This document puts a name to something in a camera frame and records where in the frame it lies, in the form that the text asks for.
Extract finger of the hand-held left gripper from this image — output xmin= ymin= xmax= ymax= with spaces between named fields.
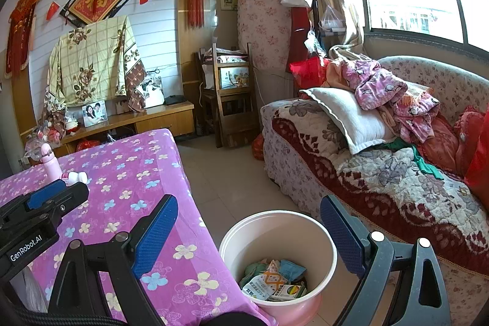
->
xmin=0 ymin=179 xmax=70 ymax=223
xmin=38 ymin=181 xmax=90 ymax=233

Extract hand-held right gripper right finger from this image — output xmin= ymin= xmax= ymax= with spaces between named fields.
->
xmin=320 ymin=195 xmax=453 ymax=326

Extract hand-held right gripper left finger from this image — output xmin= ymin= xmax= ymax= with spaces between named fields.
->
xmin=48 ymin=194 xmax=179 ymax=326

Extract white plastic bucket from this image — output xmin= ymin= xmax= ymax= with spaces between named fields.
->
xmin=219 ymin=210 xmax=338 ymax=326

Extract white pill bottle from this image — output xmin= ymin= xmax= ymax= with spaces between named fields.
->
xmin=61 ymin=172 xmax=88 ymax=185

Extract pink water bottle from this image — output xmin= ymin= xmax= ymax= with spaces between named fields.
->
xmin=40 ymin=143 xmax=62 ymax=179

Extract white plastic bag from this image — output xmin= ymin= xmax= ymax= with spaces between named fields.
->
xmin=19 ymin=267 xmax=48 ymax=313

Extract plastic wrapped bouquet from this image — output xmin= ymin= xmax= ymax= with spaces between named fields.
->
xmin=25 ymin=118 xmax=64 ymax=156

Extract purple floral tablecloth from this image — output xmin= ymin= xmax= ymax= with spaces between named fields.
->
xmin=0 ymin=128 xmax=268 ymax=326

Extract red floral sofa blanket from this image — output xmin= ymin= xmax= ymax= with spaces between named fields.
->
xmin=271 ymin=99 xmax=489 ymax=279

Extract green yellow medicine box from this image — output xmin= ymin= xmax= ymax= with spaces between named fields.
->
xmin=269 ymin=284 xmax=307 ymax=302

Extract orange patterned white packet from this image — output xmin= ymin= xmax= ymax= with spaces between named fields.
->
xmin=252 ymin=259 xmax=289 ymax=292

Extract framed couple photo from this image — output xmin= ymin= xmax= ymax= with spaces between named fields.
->
xmin=82 ymin=101 xmax=108 ymax=128

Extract green cloth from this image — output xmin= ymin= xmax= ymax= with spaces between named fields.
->
xmin=382 ymin=141 xmax=446 ymax=181

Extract white pillow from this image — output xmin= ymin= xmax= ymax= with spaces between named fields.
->
xmin=299 ymin=86 xmax=398 ymax=156

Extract wooden cabinet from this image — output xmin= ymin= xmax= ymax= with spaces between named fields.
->
xmin=23 ymin=100 xmax=195 ymax=159

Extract red plastic bag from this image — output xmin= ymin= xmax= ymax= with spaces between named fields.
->
xmin=251 ymin=133 xmax=266 ymax=160

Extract wedding photo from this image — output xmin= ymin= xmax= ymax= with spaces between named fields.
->
xmin=139 ymin=77 xmax=166 ymax=109

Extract orange red quilt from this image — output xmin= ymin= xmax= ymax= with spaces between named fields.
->
xmin=414 ymin=112 xmax=461 ymax=176

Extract yellow floral cloth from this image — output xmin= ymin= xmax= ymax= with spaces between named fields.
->
xmin=42 ymin=15 xmax=148 ymax=128

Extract dark wooden chair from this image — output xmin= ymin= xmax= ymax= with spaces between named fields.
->
xmin=195 ymin=50 xmax=220 ymax=137

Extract red cushion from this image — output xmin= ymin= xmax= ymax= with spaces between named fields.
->
xmin=453 ymin=105 xmax=489 ymax=200

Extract pink pajamas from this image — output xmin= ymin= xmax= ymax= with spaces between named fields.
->
xmin=342 ymin=59 xmax=440 ymax=143

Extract red gift bag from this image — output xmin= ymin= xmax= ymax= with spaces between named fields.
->
xmin=289 ymin=58 xmax=333 ymax=90

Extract long red chinese knot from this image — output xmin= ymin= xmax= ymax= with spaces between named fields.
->
xmin=5 ymin=0 xmax=42 ymax=79

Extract printed fruit box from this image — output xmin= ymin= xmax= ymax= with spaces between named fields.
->
xmin=219 ymin=65 xmax=251 ymax=90

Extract floral sofa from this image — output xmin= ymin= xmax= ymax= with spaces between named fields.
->
xmin=260 ymin=56 xmax=489 ymax=326

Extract clear hanging plastic bag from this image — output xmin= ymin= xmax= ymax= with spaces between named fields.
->
xmin=319 ymin=5 xmax=346 ymax=32
xmin=305 ymin=30 xmax=325 ymax=55

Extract dark red hanging bag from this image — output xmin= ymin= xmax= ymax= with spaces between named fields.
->
xmin=289 ymin=5 xmax=319 ymax=63

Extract dark wooden coat rack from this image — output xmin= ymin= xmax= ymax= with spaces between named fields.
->
xmin=306 ymin=0 xmax=329 ymax=59

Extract floral covered air conditioner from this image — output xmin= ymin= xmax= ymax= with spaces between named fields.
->
xmin=237 ymin=0 xmax=295 ymax=72

